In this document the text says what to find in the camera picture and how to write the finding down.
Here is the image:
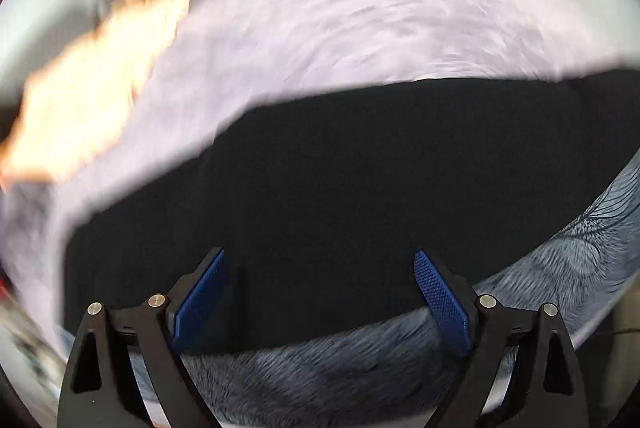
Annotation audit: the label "lavender plush bed blanket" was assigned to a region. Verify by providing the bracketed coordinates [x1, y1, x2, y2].
[1, 0, 623, 342]

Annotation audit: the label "pale yellow garment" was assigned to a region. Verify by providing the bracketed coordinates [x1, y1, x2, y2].
[1, 0, 190, 189]

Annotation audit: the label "black pants with patterned trim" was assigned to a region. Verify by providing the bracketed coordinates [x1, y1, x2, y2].
[62, 68, 640, 428]

